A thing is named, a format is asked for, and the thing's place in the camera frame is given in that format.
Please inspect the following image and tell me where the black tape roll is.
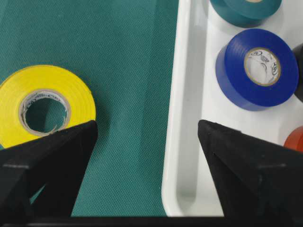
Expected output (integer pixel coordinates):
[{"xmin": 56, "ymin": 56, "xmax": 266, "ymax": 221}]
[{"xmin": 293, "ymin": 44, "xmax": 303, "ymax": 102}]

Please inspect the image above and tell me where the red tape roll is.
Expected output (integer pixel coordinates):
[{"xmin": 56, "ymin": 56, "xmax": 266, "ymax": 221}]
[{"xmin": 284, "ymin": 126, "xmax": 303, "ymax": 153}]

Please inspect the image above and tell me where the white plastic tray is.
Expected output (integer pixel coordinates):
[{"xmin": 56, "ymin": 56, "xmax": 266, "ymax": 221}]
[{"xmin": 161, "ymin": 0, "xmax": 303, "ymax": 217}]

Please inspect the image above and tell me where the green table cloth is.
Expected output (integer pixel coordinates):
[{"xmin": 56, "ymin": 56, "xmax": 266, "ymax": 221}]
[{"xmin": 0, "ymin": 0, "xmax": 178, "ymax": 216}]

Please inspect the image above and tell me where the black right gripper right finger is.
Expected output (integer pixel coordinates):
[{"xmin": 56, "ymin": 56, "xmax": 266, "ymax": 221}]
[{"xmin": 198, "ymin": 120, "xmax": 303, "ymax": 227}]

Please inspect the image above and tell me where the yellow tape roll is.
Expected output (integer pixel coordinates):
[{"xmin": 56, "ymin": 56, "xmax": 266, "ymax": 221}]
[{"xmin": 0, "ymin": 65, "xmax": 96, "ymax": 148}]

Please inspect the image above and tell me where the blue tape roll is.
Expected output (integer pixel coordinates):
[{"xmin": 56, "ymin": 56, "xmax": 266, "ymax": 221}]
[{"xmin": 215, "ymin": 28, "xmax": 299, "ymax": 111}]

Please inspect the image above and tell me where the green tape roll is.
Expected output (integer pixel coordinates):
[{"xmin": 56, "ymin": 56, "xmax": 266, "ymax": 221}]
[{"xmin": 210, "ymin": 0, "xmax": 282, "ymax": 27}]

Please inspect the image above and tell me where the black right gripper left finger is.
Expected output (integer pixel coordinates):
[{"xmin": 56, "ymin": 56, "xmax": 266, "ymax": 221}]
[{"xmin": 0, "ymin": 120, "xmax": 98, "ymax": 225}]

